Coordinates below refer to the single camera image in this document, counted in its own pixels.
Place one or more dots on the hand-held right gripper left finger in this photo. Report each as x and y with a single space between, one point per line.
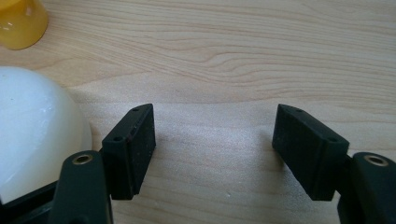
129 152

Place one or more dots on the white bowl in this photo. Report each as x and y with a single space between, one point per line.
34 130

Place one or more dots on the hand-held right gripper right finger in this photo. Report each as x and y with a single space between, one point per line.
308 149

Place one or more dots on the yellow cup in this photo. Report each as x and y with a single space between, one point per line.
20 23

